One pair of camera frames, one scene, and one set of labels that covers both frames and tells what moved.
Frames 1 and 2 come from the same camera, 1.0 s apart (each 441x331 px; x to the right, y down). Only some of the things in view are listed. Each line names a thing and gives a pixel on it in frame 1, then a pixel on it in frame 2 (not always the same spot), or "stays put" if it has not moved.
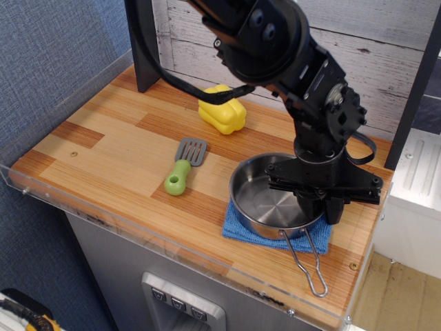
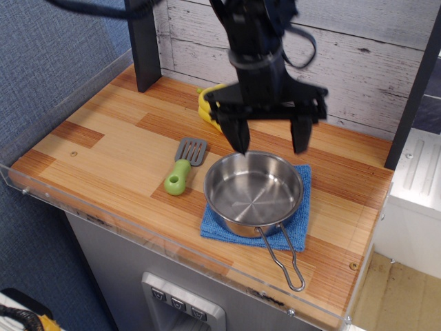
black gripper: x=320 y=167 -> x=267 y=90
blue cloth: x=320 y=234 -> x=295 y=227
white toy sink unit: x=408 y=227 stays put
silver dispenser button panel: x=176 y=308 stays put
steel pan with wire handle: x=275 y=213 -> x=245 y=194
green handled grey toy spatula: x=188 y=152 stays put
